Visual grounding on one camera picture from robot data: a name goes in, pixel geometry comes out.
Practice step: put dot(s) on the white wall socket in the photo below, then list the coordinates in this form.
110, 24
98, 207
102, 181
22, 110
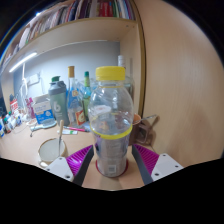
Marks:
34, 79

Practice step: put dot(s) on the blue and white box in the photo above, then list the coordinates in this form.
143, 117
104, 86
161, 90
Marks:
43, 110

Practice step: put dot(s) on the green-capped slim bottle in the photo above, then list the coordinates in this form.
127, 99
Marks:
86, 90

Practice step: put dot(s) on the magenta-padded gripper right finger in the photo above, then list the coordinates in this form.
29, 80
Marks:
160, 165

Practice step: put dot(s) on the brown mug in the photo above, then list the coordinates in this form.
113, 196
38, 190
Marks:
136, 128

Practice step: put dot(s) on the red and white canister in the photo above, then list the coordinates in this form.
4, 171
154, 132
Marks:
14, 106

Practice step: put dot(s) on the white cup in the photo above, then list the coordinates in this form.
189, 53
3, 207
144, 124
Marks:
50, 151

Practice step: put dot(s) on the metal spoon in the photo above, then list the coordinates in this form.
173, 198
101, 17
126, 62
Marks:
60, 133

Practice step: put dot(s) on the clear bottle with yellow cap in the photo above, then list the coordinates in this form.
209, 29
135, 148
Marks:
110, 133

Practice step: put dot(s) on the tall clear glass bottle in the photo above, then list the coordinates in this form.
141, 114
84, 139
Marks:
126, 71

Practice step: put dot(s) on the clear bottle with tan cap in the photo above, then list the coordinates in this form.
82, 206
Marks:
75, 103

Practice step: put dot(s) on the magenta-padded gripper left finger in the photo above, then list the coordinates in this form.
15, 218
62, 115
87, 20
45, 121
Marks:
63, 168

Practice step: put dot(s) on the pink pouch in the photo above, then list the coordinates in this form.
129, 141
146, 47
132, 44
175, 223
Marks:
30, 106

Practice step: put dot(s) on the light blue hairbrush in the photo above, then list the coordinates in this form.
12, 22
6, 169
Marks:
45, 125

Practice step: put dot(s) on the wooden shelf unit with books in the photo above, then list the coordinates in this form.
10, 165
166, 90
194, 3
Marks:
66, 26

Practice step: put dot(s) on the white tube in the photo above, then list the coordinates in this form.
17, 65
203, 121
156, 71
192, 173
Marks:
68, 132

